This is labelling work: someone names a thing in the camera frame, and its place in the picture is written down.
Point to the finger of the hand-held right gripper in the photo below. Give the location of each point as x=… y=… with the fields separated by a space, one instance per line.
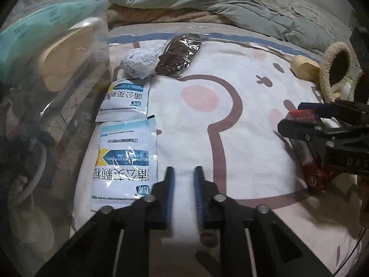
x=299 y=130
x=314 y=109

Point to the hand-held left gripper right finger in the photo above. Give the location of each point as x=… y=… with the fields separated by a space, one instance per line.
x=199 y=196

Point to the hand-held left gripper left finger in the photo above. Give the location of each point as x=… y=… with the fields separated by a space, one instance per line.
x=170 y=196

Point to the red box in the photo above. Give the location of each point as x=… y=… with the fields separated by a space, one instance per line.
x=305 y=153

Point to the blue white medicine sachet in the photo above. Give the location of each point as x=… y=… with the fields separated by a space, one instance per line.
x=124 y=101
x=124 y=161

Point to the clear plastic storage bin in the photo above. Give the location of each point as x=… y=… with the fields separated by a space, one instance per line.
x=98 y=34

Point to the person's right hand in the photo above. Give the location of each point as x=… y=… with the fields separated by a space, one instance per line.
x=360 y=202

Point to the green tissue pack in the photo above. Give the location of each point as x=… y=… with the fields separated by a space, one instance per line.
x=348 y=88

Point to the beige plush slipper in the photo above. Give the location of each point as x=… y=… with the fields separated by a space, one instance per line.
x=327 y=69

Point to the cartoon printed blanket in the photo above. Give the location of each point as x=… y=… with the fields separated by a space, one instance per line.
x=201 y=106

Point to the grey duvet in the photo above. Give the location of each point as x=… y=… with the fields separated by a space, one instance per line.
x=230 y=5

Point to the crumpled white plastic ball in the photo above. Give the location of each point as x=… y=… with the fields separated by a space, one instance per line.
x=138 y=62

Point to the brown item in clear bag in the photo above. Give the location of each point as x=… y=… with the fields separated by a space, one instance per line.
x=175 y=54

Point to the beige fleece blanket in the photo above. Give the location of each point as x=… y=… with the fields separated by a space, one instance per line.
x=173 y=16

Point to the cream plastic item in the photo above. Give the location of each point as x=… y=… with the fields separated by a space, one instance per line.
x=69 y=54

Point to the teal packet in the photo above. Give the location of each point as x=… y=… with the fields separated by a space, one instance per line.
x=34 y=26

